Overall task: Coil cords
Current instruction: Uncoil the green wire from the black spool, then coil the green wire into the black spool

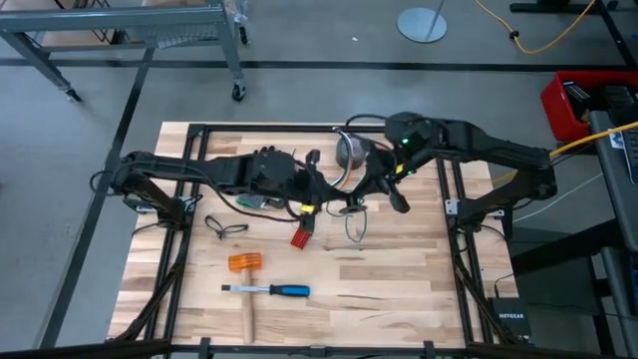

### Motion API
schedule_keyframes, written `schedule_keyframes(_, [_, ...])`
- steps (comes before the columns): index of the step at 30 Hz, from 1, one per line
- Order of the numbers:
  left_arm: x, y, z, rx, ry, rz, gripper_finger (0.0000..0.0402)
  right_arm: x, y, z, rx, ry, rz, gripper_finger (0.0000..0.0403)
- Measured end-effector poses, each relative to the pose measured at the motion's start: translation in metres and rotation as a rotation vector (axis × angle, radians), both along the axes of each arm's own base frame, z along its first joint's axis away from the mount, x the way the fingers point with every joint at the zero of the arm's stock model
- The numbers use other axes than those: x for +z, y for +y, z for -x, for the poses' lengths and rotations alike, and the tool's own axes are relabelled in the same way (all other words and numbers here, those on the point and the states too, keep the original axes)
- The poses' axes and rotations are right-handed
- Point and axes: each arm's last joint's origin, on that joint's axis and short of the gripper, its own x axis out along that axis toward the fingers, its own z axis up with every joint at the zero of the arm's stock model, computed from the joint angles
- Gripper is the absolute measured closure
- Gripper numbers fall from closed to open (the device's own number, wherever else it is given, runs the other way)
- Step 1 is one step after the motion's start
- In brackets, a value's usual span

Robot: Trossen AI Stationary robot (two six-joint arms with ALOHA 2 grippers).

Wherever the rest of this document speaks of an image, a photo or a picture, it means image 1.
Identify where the black aluminium table frame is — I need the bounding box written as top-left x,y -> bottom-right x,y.
107,122 -> 524,359

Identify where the yellow extension cord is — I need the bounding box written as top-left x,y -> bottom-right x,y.
473,0 -> 599,56

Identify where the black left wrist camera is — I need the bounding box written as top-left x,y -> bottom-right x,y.
300,201 -> 319,236

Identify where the red terminal block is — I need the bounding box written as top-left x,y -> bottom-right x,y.
290,226 -> 314,251

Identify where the thin black cord bundle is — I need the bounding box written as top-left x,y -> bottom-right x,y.
203,213 -> 250,240

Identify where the rainbow ribbon cable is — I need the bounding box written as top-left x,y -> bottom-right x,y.
328,126 -> 356,190

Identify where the black Netgear switch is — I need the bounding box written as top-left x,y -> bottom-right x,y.
486,296 -> 533,345

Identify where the grey wire piece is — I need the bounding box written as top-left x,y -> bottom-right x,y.
324,197 -> 371,246

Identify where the black grey work glove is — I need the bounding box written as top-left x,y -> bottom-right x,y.
235,144 -> 288,210

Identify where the grey desk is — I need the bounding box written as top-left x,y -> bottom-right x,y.
589,109 -> 638,359

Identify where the thick yellow cable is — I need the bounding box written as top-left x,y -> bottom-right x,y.
547,121 -> 638,160

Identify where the orange-headed wooden mallet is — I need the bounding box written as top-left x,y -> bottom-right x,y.
227,251 -> 264,345

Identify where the black box device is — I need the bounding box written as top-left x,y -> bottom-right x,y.
562,81 -> 593,121

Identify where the thin white cable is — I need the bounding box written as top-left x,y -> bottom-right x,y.
512,172 -> 604,224

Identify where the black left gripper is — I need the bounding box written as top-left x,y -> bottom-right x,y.
291,167 -> 353,213

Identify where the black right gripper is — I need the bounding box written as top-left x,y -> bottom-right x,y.
350,148 -> 406,211

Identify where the chisel with blue-black handle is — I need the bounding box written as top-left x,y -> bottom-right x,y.
220,282 -> 312,299

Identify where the black keyboard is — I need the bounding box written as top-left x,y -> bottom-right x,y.
617,127 -> 638,186

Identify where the round grey stand base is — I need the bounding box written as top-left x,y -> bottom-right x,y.
397,0 -> 449,45

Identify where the red plastic bin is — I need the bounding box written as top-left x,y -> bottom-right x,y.
540,69 -> 638,145

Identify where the grey metal cart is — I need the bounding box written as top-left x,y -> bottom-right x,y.
0,0 -> 250,104

